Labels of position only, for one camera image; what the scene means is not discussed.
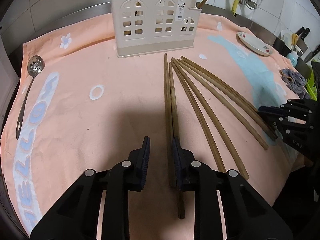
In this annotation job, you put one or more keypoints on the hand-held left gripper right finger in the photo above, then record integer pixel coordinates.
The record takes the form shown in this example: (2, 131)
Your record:
(176, 160)

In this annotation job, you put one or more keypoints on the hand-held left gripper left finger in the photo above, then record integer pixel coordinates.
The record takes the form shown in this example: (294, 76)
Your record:
(146, 152)

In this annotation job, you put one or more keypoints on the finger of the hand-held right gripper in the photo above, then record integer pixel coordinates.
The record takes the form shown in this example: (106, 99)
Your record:
(295, 125)
(271, 110)

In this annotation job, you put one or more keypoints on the cream plastic utensil holder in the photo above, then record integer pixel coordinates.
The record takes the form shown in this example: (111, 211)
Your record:
(150, 47)

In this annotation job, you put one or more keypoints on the grey rag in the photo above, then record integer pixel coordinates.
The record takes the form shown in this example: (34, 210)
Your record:
(295, 80)

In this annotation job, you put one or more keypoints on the green plastic rack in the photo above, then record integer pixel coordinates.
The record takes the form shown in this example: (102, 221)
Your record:
(311, 85)

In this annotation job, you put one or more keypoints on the peach printed towel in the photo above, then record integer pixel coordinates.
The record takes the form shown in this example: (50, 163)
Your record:
(100, 130)

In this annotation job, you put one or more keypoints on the light blue bottle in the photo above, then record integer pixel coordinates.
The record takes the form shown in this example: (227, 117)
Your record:
(292, 58)

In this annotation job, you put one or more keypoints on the white floral print plate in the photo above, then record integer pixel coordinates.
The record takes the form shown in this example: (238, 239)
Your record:
(252, 43)

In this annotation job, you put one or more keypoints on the metal water valve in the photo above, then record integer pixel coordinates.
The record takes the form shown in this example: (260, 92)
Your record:
(251, 3)

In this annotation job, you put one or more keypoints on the steel slotted spoon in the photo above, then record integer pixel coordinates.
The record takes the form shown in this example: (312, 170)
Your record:
(35, 66)

